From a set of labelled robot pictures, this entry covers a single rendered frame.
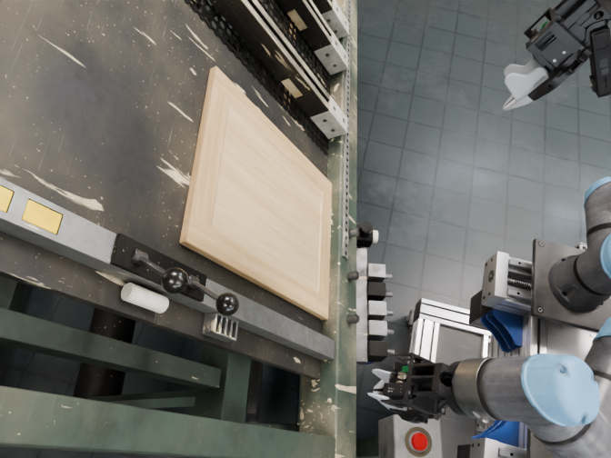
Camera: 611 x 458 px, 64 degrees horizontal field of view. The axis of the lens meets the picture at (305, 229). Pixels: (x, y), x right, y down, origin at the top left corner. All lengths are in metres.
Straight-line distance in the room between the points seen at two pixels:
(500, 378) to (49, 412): 0.55
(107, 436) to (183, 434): 0.14
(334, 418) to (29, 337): 0.77
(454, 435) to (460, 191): 1.27
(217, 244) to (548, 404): 0.66
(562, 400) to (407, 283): 1.87
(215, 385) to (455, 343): 1.33
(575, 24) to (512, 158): 2.16
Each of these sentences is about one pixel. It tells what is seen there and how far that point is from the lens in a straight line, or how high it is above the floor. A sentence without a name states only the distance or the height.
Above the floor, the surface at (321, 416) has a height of 0.88.
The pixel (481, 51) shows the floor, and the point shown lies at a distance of 3.48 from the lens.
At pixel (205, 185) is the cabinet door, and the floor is 1.33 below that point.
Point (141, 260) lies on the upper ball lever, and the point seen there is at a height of 1.49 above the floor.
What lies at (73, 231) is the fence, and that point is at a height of 1.56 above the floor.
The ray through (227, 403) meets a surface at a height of 1.13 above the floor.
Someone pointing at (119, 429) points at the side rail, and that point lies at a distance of 0.78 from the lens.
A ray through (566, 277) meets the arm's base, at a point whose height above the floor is 1.10.
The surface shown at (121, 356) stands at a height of 1.34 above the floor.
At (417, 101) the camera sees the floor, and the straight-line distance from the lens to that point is 3.04.
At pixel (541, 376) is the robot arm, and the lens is 0.61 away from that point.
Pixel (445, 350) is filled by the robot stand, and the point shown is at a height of 0.21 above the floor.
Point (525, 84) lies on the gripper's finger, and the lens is 0.90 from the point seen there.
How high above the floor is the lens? 2.20
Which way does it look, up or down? 64 degrees down
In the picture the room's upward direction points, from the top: 11 degrees clockwise
